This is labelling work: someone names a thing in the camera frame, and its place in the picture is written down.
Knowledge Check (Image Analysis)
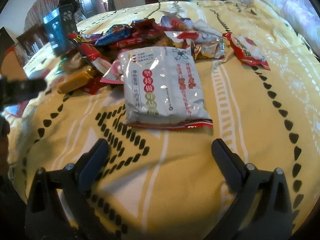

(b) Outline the large white snack bag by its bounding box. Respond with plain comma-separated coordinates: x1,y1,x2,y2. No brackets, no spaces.
119,47,213,129

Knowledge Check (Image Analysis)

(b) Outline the red white rice cracker bag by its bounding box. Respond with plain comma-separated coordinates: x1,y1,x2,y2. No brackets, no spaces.
223,33,271,71

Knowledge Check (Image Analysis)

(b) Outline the orange red cardboard box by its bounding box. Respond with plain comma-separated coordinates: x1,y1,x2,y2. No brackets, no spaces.
1,46,28,81

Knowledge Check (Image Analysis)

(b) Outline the yellow candy bar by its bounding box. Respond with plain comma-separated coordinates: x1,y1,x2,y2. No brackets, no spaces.
57,69,96,94

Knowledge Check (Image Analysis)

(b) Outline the black blue carton box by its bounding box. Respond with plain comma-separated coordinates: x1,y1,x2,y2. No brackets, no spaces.
43,4,77,56

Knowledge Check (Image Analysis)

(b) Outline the yellow patterned bed sheet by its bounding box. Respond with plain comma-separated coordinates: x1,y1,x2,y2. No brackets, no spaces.
8,0,319,239

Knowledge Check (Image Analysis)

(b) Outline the blue snack packet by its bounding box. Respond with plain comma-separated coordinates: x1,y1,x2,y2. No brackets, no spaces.
94,24,131,46

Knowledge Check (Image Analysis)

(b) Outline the gold foil snack packet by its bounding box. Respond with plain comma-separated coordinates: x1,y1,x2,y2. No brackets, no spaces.
193,38,225,60

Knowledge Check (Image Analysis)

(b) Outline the red white foil snack packet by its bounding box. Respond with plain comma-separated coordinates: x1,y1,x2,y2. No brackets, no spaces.
164,31,220,44

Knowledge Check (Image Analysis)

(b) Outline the white purple folded quilt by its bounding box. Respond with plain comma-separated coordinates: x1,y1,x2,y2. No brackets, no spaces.
237,0,319,55

